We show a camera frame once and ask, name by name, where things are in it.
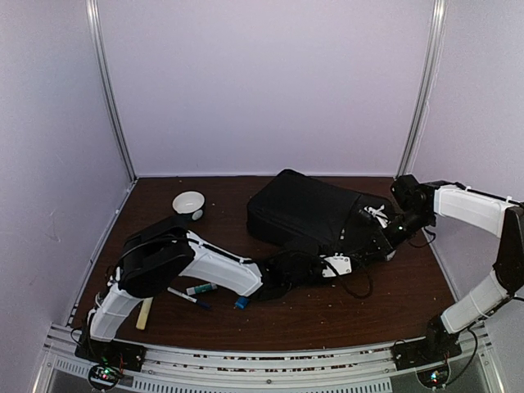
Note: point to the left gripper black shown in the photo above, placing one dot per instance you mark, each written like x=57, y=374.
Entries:
x=321, y=250

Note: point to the black student bag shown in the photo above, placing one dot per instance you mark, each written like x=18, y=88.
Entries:
x=294, y=206

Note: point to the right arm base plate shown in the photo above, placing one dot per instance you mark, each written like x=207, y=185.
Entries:
x=414, y=354

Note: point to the yellow highlighter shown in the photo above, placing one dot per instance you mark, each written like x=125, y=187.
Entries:
x=144, y=311

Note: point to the white blue pen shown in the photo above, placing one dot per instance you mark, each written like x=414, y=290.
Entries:
x=192, y=299

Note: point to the green white glue stick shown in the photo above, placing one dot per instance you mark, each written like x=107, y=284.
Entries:
x=203, y=288

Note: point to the blue black highlighter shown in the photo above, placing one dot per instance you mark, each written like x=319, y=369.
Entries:
x=241, y=302

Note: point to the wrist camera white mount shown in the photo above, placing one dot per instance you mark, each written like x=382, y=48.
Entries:
x=336, y=264
x=378, y=214

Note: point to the aluminium front rail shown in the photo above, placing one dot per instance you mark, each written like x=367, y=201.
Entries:
x=369, y=368

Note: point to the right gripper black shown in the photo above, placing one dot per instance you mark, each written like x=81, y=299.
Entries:
x=387, y=248

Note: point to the right aluminium corner post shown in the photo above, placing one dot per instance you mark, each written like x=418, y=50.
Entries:
x=429, y=71

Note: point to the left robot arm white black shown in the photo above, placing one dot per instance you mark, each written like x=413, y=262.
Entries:
x=153, y=257

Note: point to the aluminium corner post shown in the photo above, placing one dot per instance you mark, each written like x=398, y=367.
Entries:
x=429, y=71
x=95, y=26

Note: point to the white black ceramic bowl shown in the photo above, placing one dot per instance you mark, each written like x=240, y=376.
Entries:
x=190, y=205

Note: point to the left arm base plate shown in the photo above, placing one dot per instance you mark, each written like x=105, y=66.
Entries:
x=116, y=354

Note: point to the left aluminium corner post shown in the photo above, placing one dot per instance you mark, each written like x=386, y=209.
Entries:
x=95, y=26

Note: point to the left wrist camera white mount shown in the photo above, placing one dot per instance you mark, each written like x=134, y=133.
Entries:
x=336, y=264

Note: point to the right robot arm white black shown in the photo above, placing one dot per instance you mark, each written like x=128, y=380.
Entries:
x=421, y=204

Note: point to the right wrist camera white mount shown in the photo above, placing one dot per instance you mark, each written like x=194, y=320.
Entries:
x=378, y=214

